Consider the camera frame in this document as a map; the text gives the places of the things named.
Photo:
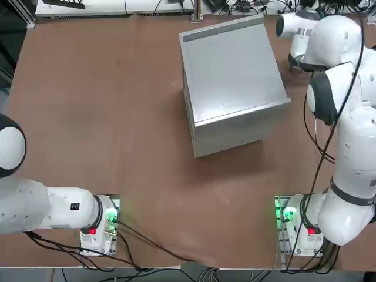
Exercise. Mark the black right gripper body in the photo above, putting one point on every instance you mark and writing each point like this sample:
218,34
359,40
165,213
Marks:
293,63

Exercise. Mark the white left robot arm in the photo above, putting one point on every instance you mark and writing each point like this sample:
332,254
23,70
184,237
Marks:
58,208

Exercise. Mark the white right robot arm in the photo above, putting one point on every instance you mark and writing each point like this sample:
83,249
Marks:
335,38

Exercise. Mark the gray metal cabinet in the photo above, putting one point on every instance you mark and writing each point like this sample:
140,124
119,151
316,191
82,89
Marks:
229,76

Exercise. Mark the black slotted stand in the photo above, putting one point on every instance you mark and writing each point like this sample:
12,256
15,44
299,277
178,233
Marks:
64,3

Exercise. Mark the aluminium frame post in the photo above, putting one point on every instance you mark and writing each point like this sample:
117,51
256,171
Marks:
196,11

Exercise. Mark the aluminium frame rail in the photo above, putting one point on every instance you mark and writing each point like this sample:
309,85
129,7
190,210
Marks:
26,17

